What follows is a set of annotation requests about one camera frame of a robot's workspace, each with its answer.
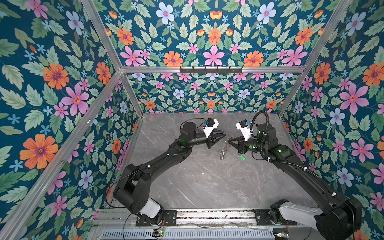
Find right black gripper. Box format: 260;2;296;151
227;133;268;155

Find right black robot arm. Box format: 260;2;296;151
229;121;363;240

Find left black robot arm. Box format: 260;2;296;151
113;118;226;226

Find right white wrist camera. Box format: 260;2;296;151
236;120;251;141

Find black hook rail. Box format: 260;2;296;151
179;66;243;74

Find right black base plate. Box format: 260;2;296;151
251;209;298;226

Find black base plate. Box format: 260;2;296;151
251;209;298;226
136;210;178;227

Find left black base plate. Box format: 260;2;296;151
136;210;178;227

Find white slotted cable duct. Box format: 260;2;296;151
101;229;275;240

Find aluminium front rail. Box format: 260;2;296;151
94;205;324;229

